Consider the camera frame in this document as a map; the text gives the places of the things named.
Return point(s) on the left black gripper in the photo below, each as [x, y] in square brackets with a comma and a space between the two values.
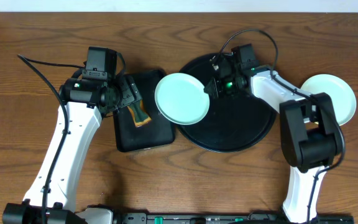
[128, 92]

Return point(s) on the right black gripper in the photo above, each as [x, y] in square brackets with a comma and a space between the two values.
[214, 92]

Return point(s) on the green and orange sponge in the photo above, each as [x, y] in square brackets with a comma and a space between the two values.
[139, 115]

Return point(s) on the light blue plate top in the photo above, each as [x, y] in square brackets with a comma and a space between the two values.
[181, 99]

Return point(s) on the light blue plate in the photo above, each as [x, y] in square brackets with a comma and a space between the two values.
[342, 95]
[181, 99]

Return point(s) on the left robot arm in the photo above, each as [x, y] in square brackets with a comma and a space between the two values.
[93, 91]

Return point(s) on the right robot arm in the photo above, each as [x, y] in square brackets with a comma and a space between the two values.
[312, 141]

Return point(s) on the round black tray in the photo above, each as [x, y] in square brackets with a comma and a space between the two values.
[233, 123]

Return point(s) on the rectangular black tray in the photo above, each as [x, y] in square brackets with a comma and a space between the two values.
[158, 132]

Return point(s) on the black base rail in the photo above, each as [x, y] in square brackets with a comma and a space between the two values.
[228, 218]

